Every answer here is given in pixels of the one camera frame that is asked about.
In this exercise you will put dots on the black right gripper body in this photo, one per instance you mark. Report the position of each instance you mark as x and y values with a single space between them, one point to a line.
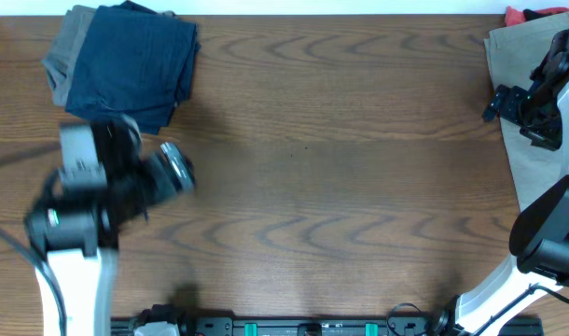
537 115

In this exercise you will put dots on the red garment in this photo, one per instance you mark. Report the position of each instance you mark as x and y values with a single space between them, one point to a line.
515 17

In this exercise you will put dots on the khaki beige shorts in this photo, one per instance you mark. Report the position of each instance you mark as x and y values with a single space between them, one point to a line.
529 68

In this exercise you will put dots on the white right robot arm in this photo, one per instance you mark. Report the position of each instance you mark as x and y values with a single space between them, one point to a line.
538 260

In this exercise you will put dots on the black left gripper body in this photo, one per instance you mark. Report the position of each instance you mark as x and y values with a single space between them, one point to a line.
139 189

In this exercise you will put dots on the navy blue shorts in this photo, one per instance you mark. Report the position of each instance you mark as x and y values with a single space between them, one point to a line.
133 62

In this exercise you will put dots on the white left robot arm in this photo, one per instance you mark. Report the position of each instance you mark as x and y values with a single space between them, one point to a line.
74 224

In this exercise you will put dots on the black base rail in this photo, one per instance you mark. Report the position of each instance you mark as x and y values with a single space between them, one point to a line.
225 326

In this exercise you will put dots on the folded grey shorts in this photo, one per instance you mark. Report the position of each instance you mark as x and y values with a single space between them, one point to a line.
60 60

